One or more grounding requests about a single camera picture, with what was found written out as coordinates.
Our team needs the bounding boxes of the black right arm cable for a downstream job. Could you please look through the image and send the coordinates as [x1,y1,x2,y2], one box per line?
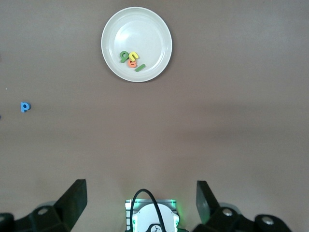
[129,188,168,232]

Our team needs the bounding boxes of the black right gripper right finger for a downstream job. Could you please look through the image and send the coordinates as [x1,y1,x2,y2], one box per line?
[193,180,294,232]

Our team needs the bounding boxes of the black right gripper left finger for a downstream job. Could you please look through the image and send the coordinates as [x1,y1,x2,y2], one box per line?
[0,179,87,232]

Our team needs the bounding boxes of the beige round plate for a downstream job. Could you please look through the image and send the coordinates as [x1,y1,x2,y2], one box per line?
[101,6,173,83]

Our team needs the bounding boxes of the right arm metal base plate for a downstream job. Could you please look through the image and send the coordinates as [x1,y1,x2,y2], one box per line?
[124,198,179,232]

